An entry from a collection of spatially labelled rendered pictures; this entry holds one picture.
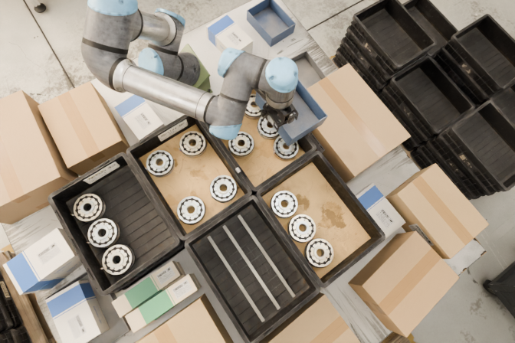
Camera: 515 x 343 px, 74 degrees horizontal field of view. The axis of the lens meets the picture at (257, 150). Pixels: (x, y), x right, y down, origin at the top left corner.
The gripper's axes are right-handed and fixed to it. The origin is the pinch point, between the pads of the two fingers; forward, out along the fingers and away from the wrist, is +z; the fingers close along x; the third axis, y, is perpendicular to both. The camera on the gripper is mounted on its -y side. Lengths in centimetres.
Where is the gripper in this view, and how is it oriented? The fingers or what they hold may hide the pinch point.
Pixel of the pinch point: (273, 116)
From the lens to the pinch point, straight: 112.9
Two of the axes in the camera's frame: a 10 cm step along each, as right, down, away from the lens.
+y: 5.3, 8.2, -2.2
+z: 0.2, 2.6, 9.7
